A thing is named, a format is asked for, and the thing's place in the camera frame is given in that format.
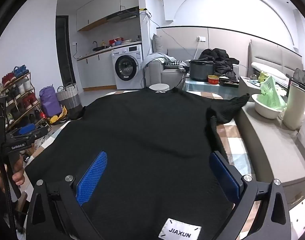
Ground pile of black clothes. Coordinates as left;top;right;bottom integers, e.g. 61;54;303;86
199;47;240;80

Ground yellow bag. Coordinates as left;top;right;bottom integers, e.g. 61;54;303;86
49;106;68;125

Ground beige bed headboard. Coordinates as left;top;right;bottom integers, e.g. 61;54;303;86
247;39;304;80

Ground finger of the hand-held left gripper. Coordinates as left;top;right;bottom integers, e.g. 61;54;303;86
6;124;49;143

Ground collection of sneakers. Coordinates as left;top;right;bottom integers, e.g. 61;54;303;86
0;64;47;130

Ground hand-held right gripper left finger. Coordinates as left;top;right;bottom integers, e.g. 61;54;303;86
26;151;110;240

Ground black and white checked pillow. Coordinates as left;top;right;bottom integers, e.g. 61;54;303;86
164;59;184;69

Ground black knit sweater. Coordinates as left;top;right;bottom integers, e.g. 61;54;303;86
25;86;250;240

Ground dark door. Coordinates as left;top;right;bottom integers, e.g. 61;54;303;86
56;15;73;85

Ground grey nightstand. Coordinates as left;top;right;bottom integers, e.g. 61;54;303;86
239;76;263;103

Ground checkered blanket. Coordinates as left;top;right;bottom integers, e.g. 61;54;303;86
33;90;264;240

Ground dark jacket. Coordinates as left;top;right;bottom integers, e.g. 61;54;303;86
286;68;305;88

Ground white cylindrical bin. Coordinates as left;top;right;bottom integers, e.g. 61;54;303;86
282;82;305;130

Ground white kitchen counter cabinet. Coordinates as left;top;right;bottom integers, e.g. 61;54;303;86
77;49;117;89

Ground black cable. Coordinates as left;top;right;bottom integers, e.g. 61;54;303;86
0;139;18;240

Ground wooden shoe rack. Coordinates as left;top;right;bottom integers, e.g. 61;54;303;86
0;71;52;140

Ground purple bag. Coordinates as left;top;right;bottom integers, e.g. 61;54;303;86
39;86;62;118

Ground white upper kitchen cabinets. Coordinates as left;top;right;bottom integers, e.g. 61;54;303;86
76;0;139;32

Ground teal covered table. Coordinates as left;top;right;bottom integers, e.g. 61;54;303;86
181;76;241;98

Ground grey sofa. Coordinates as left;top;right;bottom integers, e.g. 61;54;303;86
145;34;240;90

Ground black food tray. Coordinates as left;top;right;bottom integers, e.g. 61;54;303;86
219;77;239;88

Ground person's left hand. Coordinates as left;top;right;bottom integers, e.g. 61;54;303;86
0;164;26;193

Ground grey sofa cushion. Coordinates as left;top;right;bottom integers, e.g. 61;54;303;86
152;34;166;55

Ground grey woven basket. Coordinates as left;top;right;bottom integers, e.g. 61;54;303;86
57;83;83;117

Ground white washing machine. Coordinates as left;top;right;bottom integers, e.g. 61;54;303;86
111;44;144;90

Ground white round stool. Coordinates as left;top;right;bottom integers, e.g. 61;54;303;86
149;83;171;92

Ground white basin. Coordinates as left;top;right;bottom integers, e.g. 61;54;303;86
251;94;284;120

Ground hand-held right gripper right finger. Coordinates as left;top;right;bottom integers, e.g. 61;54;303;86
209;151;293;240

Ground white bed pillow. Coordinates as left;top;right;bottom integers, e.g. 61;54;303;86
251;62;290;81

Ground black range hood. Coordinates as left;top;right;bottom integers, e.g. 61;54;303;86
107;10;139;22

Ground light grey garment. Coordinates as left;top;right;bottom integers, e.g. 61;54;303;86
142;53;178;68

